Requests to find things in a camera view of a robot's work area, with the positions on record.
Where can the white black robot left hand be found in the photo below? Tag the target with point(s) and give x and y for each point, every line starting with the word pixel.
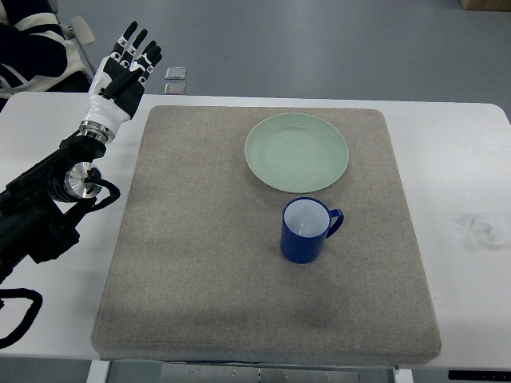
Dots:
pixel 119 84

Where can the blue mug white inside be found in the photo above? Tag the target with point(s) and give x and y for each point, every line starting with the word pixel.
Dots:
pixel 306 224

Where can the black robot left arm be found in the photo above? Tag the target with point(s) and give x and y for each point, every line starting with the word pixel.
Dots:
pixel 40 210

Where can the light green plate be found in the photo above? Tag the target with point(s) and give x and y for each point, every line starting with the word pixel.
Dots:
pixel 296 153

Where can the upper silver floor socket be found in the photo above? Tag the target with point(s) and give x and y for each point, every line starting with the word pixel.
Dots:
pixel 175 73

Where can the silver floor socket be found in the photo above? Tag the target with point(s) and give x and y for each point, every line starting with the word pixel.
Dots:
pixel 174 88
pixel 175 73

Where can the lower silver floor socket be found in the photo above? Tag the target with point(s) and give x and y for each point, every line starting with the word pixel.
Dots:
pixel 174 88

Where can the grey chair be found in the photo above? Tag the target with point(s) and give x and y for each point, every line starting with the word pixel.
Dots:
pixel 79 30

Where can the person in dark white jacket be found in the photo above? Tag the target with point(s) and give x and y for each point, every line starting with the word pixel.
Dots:
pixel 35 54

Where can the grey felt mat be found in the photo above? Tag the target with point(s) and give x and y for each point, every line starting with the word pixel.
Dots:
pixel 197 273

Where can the cardboard box corner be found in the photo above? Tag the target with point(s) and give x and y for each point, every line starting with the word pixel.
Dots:
pixel 486 5

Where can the metal table frame bracket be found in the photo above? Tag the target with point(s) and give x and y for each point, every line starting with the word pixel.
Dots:
pixel 209 372

